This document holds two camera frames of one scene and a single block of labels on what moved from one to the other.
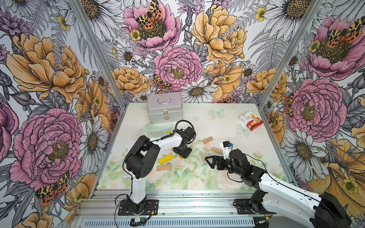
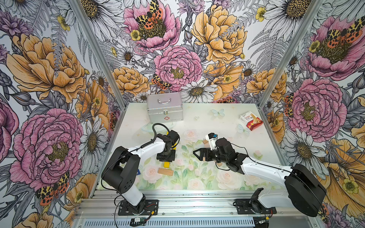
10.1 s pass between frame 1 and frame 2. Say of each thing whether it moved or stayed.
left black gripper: moved
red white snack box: stayed
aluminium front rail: stayed
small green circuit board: stayed
